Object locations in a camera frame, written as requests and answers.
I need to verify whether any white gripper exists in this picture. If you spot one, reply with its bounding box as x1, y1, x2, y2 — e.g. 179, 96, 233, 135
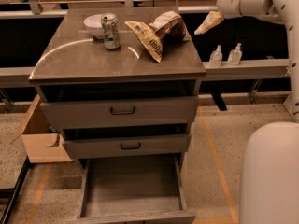
194, 0, 241, 35

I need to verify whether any brown chip bag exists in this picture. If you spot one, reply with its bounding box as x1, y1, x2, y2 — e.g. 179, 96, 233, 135
125, 11, 191, 63

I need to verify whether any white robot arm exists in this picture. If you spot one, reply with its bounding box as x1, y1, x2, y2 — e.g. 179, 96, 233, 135
216, 0, 299, 224

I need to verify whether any grey top drawer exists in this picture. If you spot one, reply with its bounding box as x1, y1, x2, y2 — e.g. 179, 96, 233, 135
41, 96, 198, 129

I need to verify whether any grey drawer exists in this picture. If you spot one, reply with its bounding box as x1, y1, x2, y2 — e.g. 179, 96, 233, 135
63, 134, 191, 159
72, 154, 196, 224
41, 96, 198, 129

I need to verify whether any grey drawer cabinet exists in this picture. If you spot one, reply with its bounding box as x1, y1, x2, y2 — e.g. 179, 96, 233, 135
28, 7, 206, 161

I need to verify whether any grey middle drawer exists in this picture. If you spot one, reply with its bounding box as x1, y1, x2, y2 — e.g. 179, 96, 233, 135
63, 134, 191, 159

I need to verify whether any grey bottom drawer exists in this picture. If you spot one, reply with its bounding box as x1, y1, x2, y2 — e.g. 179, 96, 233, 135
72, 154, 196, 224

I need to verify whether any left clear sanitizer bottle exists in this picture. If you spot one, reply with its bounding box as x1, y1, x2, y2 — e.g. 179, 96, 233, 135
208, 45, 222, 67

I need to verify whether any clear sanitizer bottle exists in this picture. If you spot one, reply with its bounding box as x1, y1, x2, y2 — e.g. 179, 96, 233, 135
208, 45, 222, 67
228, 43, 242, 65

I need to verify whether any right clear sanitizer bottle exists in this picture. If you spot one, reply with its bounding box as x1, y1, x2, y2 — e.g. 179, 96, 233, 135
228, 43, 242, 65

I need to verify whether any green soda can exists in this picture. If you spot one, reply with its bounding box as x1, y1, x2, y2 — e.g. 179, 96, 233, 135
101, 13, 121, 49

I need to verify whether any white bowl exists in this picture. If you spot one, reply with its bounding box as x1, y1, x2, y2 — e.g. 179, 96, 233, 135
84, 14, 104, 39

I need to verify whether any open cardboard box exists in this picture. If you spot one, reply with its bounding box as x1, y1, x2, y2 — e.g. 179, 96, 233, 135
12, 95, 71, 163

